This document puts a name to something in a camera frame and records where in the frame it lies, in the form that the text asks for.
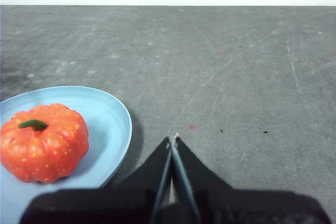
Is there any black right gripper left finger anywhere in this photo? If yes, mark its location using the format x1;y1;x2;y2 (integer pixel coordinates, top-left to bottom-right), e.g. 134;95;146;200
19;136;173;224

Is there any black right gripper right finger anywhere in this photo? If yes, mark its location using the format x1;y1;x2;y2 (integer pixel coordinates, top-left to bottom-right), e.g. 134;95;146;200
172;134;331;224

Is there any orange toy pumpkin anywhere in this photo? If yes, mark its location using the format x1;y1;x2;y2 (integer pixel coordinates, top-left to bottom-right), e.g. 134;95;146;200
0;103;90;184

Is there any blue round plate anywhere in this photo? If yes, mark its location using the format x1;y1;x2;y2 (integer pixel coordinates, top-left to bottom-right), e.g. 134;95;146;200
0;85;133;224

